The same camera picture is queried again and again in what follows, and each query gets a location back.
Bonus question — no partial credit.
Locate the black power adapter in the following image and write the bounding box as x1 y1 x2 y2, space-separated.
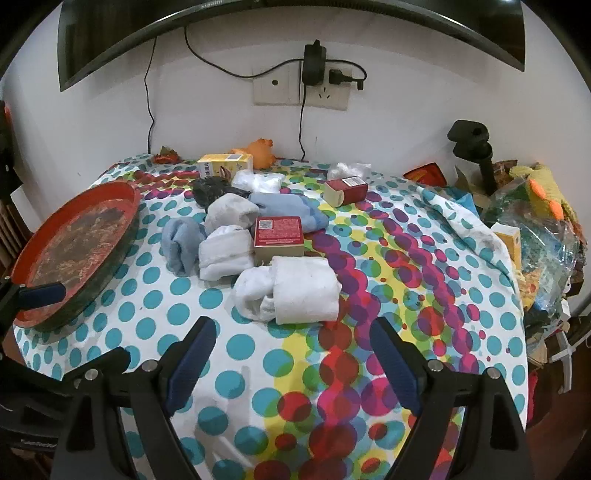
303 40 327 87

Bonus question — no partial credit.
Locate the small light blue sock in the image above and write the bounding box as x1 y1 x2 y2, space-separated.
161 218 207 277

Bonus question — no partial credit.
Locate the black adapter cable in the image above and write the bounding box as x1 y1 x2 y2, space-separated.
298 85 309 161

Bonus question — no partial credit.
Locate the round red tray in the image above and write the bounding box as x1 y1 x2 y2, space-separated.
9 181 143 332

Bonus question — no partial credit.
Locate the white wall plate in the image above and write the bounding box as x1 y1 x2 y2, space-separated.
252 62 302 106

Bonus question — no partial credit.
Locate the yellow plush toy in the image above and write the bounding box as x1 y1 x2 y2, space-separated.
508 164 578 222

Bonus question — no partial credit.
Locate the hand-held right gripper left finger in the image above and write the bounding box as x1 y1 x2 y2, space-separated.
48 316 218 480

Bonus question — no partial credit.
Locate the thin black television cable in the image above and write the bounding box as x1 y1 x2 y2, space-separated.
144 36 158 154

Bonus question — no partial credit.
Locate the orange toy pig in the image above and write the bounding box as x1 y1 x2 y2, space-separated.
231 138 277 168

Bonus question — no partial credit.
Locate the black camera stand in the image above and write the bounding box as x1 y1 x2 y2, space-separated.
447 120 499 195

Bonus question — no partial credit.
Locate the white wall power socket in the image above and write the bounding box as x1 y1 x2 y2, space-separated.
300 69 352 110

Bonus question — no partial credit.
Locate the black plug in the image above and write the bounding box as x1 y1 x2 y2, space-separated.
327 69 368 90

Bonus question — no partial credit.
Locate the small yellow carton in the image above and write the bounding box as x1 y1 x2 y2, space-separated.
490 222 522 268

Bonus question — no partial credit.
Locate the red packet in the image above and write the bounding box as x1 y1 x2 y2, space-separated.
403 162 448 186

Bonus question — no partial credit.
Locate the white plastic bag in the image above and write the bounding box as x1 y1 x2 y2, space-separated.
231 170 289 195

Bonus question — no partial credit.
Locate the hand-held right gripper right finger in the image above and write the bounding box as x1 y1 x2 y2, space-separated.
369 316 536 480

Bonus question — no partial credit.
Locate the large light blue sock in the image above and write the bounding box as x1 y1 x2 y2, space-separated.
249 193 329 232

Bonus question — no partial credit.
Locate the grey-white sock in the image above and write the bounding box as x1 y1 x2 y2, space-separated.
204 194 260 234

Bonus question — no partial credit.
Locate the black television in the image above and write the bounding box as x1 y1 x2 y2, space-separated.
59 0 527 92

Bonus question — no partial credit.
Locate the large clear plastic bag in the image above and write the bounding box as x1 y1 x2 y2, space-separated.
480 185 583 315

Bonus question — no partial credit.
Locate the yellow box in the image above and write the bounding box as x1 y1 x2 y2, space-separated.
197 154 254 178

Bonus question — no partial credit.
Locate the large white sock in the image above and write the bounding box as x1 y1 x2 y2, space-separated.
232 256 342 324

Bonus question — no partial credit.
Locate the large red box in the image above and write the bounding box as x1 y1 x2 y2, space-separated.
254 216 305 267

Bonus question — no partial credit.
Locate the white plastic frame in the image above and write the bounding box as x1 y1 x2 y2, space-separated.
551 316 591 393

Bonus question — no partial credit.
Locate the brown cardboard piece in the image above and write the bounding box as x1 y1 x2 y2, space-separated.
455 165 491 208

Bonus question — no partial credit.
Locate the black plastic bag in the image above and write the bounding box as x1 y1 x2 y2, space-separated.
191 176 252 208

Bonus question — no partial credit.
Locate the polka dot table cloth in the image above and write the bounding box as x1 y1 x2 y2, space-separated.
13 152 529 480

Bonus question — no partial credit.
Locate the black plug cable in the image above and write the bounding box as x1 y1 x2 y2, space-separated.
185 23 369 90

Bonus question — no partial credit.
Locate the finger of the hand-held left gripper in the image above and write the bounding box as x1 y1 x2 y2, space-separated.
62 347 131 386
0 276 68 333

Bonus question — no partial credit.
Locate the small white sock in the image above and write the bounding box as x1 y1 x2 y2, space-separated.
198 225 256 281

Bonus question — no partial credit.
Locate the small dark red box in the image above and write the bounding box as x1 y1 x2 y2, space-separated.
323 176 369 207

